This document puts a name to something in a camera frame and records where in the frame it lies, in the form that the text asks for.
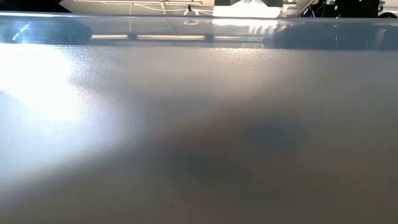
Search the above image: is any beige horizontal bar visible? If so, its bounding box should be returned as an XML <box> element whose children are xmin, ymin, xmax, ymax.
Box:
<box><xmin>73</xmin><ymin>0</ymin><xmax>203</xmax><ymax>7</ymax></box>

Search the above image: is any clear frosted plastic bin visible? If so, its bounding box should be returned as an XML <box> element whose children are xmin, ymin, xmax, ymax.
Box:
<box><xmin>0</xmin><ymin>12</ymin><xmax>398</xmax><ymax>224</ymax></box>

